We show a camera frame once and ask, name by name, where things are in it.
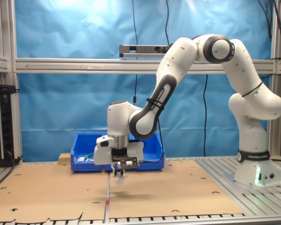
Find white printed cotton packet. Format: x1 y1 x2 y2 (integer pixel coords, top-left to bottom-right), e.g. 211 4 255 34
113 174 127 187

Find blue bin with masks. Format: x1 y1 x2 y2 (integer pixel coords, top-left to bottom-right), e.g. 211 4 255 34
103 133 136 173

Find blue bin with syringes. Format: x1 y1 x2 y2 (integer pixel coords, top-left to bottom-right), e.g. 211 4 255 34
70 133 105 173

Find chipboard wood block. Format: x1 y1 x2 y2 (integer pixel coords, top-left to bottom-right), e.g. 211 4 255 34
58 152 72 165

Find blue bin with gauze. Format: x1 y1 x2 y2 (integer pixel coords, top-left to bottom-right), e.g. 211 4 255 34
128 133 166 171

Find brown cardboard sheet notched edge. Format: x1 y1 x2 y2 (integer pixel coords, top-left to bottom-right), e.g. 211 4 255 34
0 163 111 224

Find horizontal aluminium beam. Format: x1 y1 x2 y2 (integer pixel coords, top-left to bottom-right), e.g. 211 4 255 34
15 58 276 75

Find black socket rack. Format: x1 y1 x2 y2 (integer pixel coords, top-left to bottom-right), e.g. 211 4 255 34
0 84 21 167

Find grey power strip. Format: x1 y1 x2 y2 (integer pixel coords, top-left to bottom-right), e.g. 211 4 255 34
119 44 173 58

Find black gripper camera mount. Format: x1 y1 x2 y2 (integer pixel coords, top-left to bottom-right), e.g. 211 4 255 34
111 149 141 170

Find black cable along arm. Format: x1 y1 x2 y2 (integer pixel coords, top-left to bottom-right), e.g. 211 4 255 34
128 98 166 164

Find hanging black cable with ferrite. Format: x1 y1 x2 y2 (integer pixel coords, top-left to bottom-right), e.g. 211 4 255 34
131 0 139 105

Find aluminium frame post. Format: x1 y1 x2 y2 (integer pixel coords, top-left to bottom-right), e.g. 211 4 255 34
0 0 23 165
268 0 281 158

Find black cable bundle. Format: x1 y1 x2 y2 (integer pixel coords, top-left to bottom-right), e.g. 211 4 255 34
257 0 281 60

